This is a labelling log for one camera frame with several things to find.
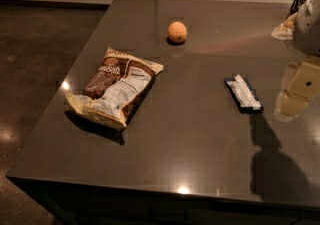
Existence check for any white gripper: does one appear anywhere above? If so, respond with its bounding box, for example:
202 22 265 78
277 0 320 117

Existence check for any crumpled cream packet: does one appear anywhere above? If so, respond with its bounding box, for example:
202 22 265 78
271 13 297 41

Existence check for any orange fruit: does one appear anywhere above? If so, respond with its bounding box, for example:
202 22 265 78
168 21 187 43

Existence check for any brown and cream snack bag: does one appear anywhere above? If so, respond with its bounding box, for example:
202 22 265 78
65 47 163 130

